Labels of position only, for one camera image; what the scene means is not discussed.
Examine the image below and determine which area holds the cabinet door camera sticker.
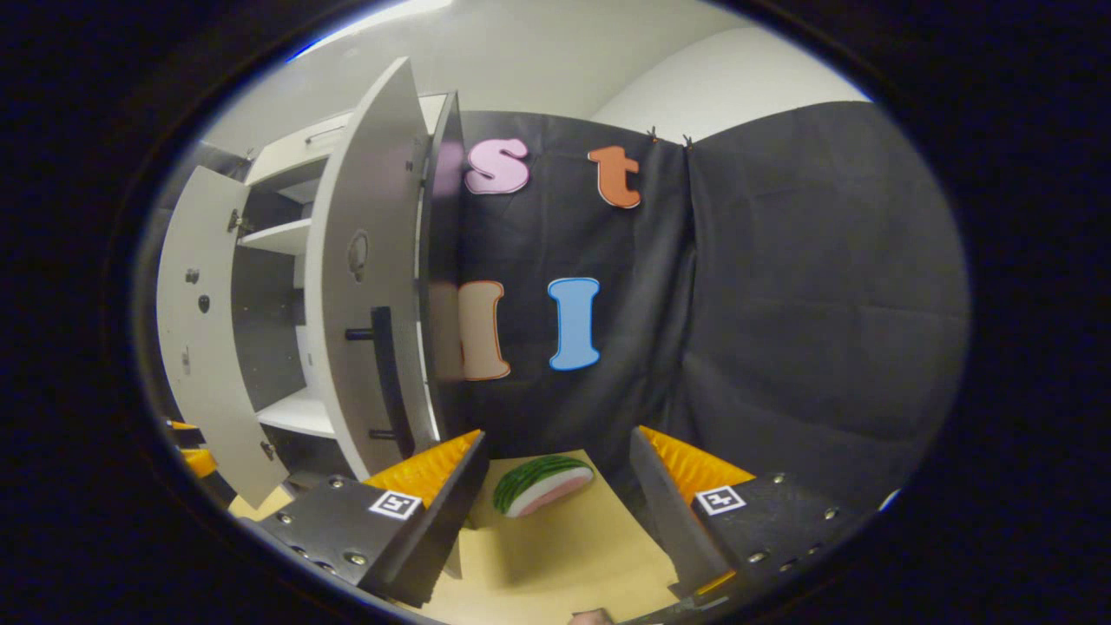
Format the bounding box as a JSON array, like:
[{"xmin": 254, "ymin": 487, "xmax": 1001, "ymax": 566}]
[{"xmin": 156, "ymin": 165, "xmax": 288, "ymax": 510}]

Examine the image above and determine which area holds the toy watermelon slice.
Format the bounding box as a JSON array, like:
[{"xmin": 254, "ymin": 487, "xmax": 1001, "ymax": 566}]
[{"xmin": 493, "ymin": 455, "xmax": 596, "ymax": 519}]

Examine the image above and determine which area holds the cabinet drawer with metal handle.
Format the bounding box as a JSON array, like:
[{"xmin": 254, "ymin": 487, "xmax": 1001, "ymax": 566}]
[{"xmin": 246, "ymin": 94, "xmax": 449, "ymax": 188}]

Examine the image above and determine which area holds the white cabinet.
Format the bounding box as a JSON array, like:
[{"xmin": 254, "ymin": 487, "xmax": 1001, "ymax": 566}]
[{"xmin": 233, "ymin": 91, "xmax": 466, "ymax": 487}]

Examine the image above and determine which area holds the cabinet door black cat sticker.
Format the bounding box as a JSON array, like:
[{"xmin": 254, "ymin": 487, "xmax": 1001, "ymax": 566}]
[{"xmin": 306, "ymin": 56, "xmax": 465, "ymax": 581}]

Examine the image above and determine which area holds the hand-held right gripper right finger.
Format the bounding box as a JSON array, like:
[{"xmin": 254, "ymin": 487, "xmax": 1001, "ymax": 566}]
[{"xmin": 630, "ymin": 425, "xmax": 862, "ymax": 607}]

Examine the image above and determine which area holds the black backdrop cloth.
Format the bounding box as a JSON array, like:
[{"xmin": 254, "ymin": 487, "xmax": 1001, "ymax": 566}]
[{"xmin": 143, "ymin": 100, "xmax": 971, "ymax": 522}]

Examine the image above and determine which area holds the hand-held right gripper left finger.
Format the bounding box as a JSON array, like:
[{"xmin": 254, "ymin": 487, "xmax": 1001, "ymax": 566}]
[{"xmin": 236, "ymin": 431, "xmax": 490, "ymax": 609}]

